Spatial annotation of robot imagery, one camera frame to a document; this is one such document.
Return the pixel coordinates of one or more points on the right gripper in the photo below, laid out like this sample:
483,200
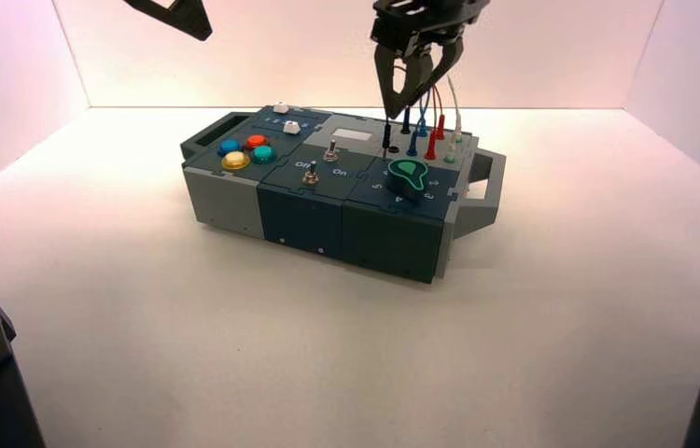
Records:
424,25

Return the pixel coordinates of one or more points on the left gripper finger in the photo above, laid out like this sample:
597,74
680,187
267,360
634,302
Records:
167,20
198,12

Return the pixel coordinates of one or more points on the white rectangular display screen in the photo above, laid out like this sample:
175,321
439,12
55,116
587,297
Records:
350,133

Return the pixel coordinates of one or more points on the dark rotary knob green pointer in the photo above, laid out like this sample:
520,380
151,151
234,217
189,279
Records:
409,178

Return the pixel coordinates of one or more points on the white slider knob down arrow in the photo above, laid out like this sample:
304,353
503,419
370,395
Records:
281,108

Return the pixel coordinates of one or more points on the white slider knob up arrow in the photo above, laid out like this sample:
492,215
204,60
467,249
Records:
290,127

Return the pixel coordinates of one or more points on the blue round push button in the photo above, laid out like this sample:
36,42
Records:
229,147

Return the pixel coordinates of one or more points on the red round push button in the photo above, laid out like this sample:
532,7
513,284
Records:
256,141

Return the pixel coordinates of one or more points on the yellow round push button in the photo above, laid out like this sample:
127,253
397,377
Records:
235,161

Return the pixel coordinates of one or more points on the green round push button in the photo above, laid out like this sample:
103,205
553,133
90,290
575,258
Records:
263,154

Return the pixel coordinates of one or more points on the teal and grey task box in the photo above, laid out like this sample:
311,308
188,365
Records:
325,210

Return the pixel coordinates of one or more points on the metal toggle switch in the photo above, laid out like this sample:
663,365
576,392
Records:
330,151
310,176

